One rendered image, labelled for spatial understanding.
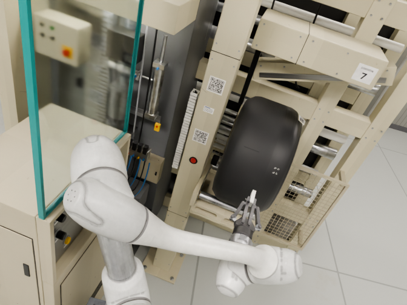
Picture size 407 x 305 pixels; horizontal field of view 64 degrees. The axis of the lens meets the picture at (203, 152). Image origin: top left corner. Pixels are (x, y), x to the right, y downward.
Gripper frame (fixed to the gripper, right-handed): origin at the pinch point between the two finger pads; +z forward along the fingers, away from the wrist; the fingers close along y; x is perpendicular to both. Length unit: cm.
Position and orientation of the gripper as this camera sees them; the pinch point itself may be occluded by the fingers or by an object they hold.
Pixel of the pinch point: (252, 198)
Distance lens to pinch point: 137.0
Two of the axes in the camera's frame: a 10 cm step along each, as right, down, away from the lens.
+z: 3.0, -6.5, 7.0
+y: -9.3, -3.5, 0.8
